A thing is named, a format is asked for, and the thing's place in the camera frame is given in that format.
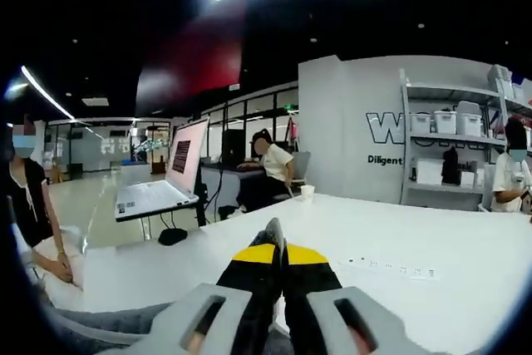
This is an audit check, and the grey towel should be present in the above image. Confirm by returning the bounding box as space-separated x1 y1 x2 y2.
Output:
53 216 292 355

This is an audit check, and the white table socket panel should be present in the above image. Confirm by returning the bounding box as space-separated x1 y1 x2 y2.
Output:
335 254 441 282

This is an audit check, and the black rounded object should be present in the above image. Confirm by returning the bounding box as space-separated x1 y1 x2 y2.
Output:
156 227 189 248

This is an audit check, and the white laptop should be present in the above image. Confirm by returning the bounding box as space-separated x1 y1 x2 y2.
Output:
115 116 211 223

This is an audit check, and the grey office chair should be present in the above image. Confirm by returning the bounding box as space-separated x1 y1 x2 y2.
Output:
286 150 313 198

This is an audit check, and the black monitor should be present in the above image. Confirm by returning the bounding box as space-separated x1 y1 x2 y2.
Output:
221 128 247 164

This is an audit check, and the white carton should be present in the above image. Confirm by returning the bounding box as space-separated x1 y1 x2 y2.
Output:
415 158 444 186

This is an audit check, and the red hanging item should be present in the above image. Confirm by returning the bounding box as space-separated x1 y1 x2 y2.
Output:
285 116 301 143

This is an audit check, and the black bag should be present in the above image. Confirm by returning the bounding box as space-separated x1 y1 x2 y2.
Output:
441 147 461 186

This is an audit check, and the tall white storage box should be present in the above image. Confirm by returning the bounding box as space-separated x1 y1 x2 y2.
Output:
456 101 484 137

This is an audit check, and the large hanging screen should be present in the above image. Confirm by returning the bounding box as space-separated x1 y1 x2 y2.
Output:
135 17 245 120

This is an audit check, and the grey metal shelf unit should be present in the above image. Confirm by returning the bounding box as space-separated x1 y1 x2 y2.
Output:
496 64 532 156
398 67 506 210

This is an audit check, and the grey storage bin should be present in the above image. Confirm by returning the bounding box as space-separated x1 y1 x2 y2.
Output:
487 63 513 97

